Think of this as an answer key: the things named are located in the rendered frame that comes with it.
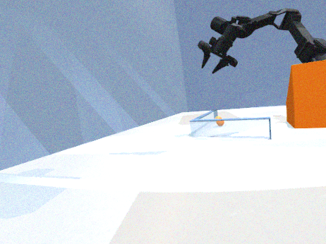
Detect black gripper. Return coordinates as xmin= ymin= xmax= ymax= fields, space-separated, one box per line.
xmin=198 ymin=36 xmax=238 ymax=73

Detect light blue flat bar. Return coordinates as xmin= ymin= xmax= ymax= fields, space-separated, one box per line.
xmin=190 ymin=109 xmax=272 ymax=140

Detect clear low corner walls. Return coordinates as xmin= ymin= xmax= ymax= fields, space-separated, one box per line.
xmin=190 ymin=110 xmax=270 ymax=140

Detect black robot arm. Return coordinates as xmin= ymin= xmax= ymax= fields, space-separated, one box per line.
xmin=210 ymin=8 xmax=326 ymax=63

